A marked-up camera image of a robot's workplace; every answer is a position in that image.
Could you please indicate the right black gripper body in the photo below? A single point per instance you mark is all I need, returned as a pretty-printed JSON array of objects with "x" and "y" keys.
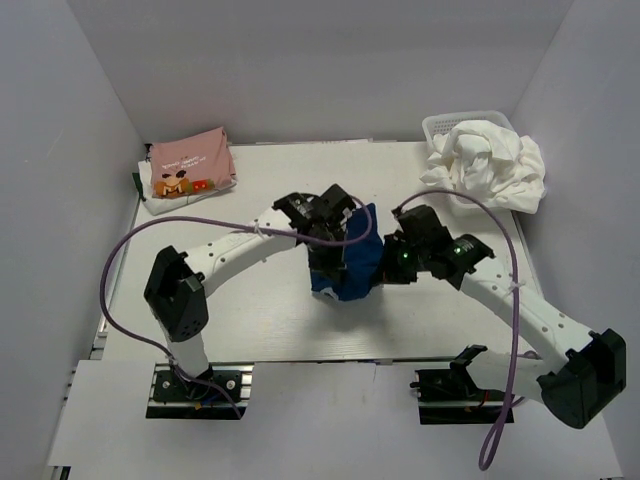
[{"x": 403, "y": 261}]

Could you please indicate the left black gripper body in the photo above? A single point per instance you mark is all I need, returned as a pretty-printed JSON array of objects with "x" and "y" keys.
[{"x": 325, "y": 258}]

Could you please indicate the blue t-shirt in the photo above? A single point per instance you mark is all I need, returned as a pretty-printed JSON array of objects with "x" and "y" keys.
[{"x": 361, "y": 260}]

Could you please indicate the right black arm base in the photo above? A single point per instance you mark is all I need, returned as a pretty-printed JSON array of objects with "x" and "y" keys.
[{"x": 441, "y": 401}]

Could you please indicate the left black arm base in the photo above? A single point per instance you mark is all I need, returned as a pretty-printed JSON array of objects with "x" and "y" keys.
[{"x": 172, "y": 397}]

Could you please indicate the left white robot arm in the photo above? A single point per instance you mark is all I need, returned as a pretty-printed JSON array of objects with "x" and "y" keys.
[{"x": 181, "y": 282}]

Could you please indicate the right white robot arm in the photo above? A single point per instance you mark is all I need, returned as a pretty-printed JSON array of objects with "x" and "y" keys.
[{"x": 576, "y": 371}]

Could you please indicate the crumpled white t-shirts pile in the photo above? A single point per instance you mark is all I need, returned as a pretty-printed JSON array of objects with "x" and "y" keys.
[{"x": 490, "y": 163}]

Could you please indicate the white plastic basket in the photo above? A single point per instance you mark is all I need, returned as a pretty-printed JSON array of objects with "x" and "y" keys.
[{"x": 442, "y": 124}]

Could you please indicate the folded pink t-shirt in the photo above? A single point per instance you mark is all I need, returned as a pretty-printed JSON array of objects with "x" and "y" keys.
[{"x": 195, "y": 165}]

